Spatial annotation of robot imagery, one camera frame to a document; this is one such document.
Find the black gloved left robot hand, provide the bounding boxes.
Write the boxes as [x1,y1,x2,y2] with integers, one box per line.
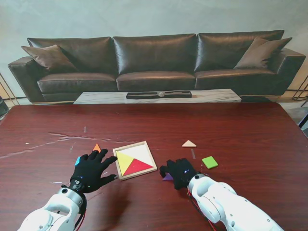
[69,149,118,193]

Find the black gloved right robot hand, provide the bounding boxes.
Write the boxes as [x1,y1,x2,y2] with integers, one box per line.
[159,158,201,191]

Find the large yellow tangram triangle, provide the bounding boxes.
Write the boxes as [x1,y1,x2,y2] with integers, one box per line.
[115,151,134,176]

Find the large red tangram triangle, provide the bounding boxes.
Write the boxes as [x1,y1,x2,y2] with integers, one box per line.
[124,158,154,176]

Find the square wooden puzzle tray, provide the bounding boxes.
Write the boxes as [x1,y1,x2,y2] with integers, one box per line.
[112,141,158,181]

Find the green tangram square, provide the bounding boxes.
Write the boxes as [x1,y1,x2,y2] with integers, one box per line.
[202,156,218,169]

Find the grey marble coffee table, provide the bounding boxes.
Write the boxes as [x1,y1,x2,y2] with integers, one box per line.
[73,89,242,105]

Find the long black decorative tray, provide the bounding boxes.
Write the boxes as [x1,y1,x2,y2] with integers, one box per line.
[126,90,193,99]

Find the black chair edge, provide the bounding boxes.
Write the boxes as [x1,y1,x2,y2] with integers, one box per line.
[0,96,10,121]

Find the dark brown leather sofa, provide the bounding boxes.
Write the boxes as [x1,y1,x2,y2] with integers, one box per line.
[7,29,306,103]

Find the brown throw pillow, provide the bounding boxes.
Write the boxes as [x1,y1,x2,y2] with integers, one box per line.
[233,37,293,70]
[21,44,77,73]

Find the red and black right arm cables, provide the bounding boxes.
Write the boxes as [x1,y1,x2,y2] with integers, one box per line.
[186,187,219,231]

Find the red and black arm cables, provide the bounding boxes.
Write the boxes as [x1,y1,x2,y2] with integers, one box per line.
[186,187,219,231]
[73,194,88,231]

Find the red and black left arm cables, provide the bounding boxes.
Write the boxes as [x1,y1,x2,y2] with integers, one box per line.
[73,194,88,231]

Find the thin metal side table frame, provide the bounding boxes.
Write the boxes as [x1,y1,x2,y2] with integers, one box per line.
[286,72,308,108]
[0,72,21,106]

